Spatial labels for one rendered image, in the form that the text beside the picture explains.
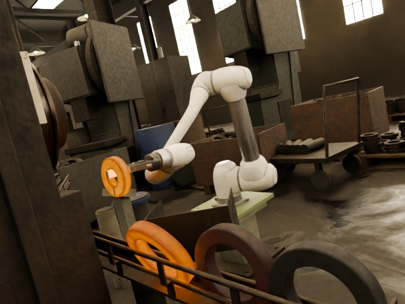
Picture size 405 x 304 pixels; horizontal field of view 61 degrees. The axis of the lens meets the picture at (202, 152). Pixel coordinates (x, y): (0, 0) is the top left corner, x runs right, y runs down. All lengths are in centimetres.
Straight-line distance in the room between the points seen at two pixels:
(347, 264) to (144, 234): 41
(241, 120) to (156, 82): 467
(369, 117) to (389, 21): 835
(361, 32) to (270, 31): 719
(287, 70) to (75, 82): 379
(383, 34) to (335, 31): 151
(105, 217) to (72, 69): 321
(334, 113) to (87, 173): 311
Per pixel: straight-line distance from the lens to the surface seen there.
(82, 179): 373
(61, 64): 528
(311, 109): 490
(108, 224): 227
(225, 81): 185
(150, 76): 659
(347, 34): 1320
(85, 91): 504
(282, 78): 669
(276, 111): 643
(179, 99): 628
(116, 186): 135
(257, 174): 203
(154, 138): 478
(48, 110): 124
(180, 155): 150
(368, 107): 468
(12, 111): 93
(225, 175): 210
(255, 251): 65
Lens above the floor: 102
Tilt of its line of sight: 7 degrees down
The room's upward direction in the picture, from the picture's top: 13 degrees counter-clockwise
